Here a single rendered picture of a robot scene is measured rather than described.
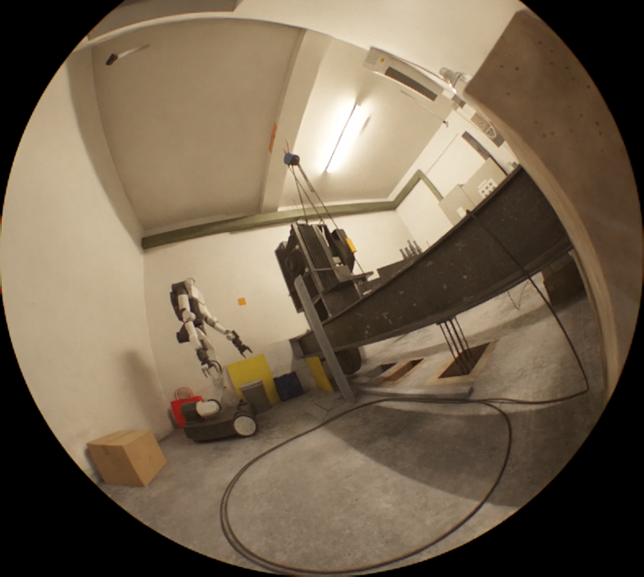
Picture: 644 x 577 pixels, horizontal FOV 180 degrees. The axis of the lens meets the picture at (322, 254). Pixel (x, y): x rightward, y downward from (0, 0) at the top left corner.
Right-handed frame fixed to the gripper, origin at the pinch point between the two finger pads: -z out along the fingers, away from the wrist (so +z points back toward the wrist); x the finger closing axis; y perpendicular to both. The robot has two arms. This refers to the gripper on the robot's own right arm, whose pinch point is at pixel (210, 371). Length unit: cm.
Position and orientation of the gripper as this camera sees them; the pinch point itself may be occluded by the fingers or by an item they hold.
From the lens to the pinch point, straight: 175.5
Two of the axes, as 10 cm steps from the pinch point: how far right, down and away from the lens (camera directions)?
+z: -5.5, -7.8, 3.0
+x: 8.1, -4.1, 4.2
